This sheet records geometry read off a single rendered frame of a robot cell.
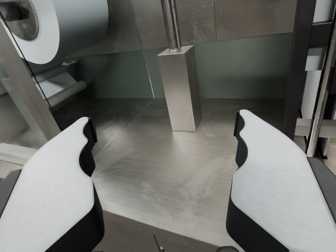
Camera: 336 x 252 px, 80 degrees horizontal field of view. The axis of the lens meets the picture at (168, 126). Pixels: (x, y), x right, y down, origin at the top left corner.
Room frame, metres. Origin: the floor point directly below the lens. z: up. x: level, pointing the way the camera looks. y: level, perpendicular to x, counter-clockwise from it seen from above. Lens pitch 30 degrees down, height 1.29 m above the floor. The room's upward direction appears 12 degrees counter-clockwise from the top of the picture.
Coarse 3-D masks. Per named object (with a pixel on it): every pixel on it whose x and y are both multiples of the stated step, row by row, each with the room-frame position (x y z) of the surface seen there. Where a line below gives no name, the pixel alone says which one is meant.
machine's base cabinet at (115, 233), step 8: (104, 224) 0.40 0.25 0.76; (112, 224) 0.38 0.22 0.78; (120, 224) 0.36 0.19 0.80; (104, 232) 0.41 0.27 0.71; (112, 232) 0.39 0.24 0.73; (120, 232) 0.37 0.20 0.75; (128, 232) 0.35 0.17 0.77; (136, 232) 0.34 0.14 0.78; (144, 232) 0.32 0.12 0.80; (104, 240) 0.43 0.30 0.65; (112, 240) 0.40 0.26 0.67; (120, 240) 0.38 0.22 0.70; (128, 240) 0.36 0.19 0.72; (136, 240) 0.35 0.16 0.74; (144, 240) 0.33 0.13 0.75; (152, 240) 0.32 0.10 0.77; (160, 240) 0.30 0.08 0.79; (168, 240) 0.29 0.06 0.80; (96, 248) 0.47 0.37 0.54; (104, 248) 0.44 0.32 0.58; (112, 248) 0.42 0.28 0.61; (120, 248) 0.39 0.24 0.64; (128, 248) 0.37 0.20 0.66; (136, 248) 0.35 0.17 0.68; (144, 248) 0.34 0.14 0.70; (152, 248) 0.32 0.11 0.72; (160, 248) 0.30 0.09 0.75; (168, 248) 0.29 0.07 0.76; (176, 248) 0.28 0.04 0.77; (184, 248) 0.27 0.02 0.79; (192, 248) 0.26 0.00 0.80
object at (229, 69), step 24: (216, 48) 0.80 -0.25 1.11; (240, 48) 0.76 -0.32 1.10; (264, 48) 0.72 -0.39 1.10; (288, 48) 0.68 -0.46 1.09; (216, 72) 0.80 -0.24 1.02; (240, 72) 0.76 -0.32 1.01; (264, 72) 0.71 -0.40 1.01; (216, 96) 0.81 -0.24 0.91; (240, 96) 0.76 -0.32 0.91; (264, 96) 0.71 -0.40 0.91
